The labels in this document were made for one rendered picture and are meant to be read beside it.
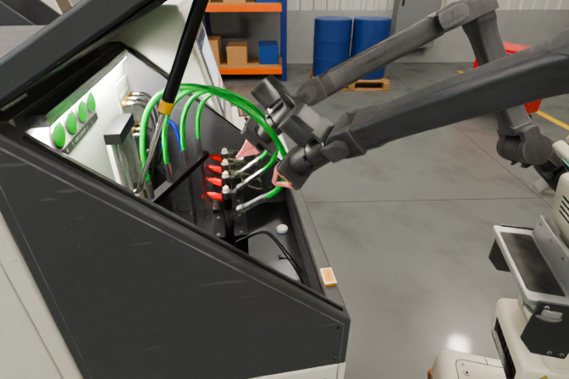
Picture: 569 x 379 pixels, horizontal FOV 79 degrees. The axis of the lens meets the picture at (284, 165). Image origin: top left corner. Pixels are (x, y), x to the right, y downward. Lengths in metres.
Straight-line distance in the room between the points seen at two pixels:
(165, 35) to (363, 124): 0.79
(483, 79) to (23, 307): 0.80
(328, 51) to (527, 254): 4.86
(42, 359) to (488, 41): 1.18
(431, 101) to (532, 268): 0.58
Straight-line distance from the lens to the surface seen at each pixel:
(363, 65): 0.87
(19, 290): 0.76
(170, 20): 1.19
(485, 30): 1.00
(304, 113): 0.64
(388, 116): 0.55
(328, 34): 5.56
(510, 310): 1.23
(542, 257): 1.05
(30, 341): 0.86
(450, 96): 0.51
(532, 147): 1.04
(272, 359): 0.91
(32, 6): 5.26
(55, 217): 0.64
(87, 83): 0.82
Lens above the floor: 1.63
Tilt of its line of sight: 29 degrees down
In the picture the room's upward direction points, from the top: straight up
